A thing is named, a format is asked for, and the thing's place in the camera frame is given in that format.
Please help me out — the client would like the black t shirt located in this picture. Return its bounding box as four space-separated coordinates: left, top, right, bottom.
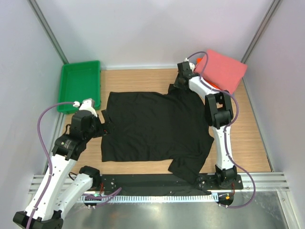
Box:
101 84 214 184

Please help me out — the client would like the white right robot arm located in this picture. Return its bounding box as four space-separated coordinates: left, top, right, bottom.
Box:
174 59 237 189

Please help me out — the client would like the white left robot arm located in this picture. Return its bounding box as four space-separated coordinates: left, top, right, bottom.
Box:
13 108 107 229

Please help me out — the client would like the folded orange t shirt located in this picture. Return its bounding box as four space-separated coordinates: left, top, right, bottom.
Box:
196 58 219 89

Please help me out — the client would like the folded salmon pink t shirt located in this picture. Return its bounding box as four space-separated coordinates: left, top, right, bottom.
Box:
194 49 247 94

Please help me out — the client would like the green plastic bin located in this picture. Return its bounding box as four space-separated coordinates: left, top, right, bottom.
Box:
58 61 102 110

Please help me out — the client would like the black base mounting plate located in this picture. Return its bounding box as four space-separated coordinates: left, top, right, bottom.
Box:
101 173 244 192

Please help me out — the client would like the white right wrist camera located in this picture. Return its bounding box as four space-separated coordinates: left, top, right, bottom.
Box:
184 58 195 72

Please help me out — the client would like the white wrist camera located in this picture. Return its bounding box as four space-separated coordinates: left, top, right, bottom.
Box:
73 98 98 117
184 58 195 72

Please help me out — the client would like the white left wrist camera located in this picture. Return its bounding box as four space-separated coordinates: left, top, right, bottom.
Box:
73 98 98 117

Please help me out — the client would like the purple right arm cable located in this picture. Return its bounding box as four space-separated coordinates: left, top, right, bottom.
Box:
187 51 257 209

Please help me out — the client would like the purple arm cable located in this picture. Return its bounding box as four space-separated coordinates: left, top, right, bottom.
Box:
26 102 122 229
187 51 257 209

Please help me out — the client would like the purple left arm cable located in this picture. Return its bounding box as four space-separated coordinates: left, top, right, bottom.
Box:
26 102 122 229

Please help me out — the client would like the white slotted cable duct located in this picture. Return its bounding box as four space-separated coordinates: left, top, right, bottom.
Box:
77 193 219 204

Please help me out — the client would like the right aluminium corner post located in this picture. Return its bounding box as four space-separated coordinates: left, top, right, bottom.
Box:
241 0 283 63

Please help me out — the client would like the aluminium corner post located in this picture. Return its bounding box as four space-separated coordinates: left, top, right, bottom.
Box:
28 0 69 64
241 0 283 63

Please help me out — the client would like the left aluminium corner post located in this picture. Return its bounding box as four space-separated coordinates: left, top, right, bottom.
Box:
28 0 69 64

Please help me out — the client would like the aluminium frame rail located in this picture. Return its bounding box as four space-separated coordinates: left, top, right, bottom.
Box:
28 172 290 194

